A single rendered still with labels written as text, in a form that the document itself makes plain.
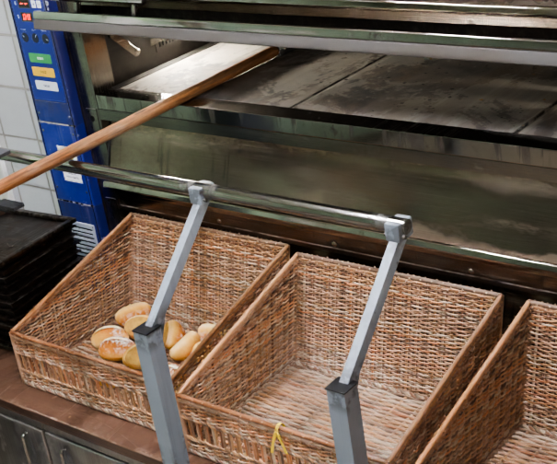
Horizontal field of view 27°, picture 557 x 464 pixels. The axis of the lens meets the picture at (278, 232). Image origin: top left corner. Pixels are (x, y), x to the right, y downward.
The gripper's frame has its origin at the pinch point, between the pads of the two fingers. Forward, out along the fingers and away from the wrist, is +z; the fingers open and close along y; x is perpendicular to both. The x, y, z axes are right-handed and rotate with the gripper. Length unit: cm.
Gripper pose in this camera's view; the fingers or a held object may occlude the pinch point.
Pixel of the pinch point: (7, 179)
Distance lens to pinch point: 253.5
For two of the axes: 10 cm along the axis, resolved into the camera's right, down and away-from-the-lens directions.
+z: 7.7, 1.6, -6.2
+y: 1.5, 9.0, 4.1
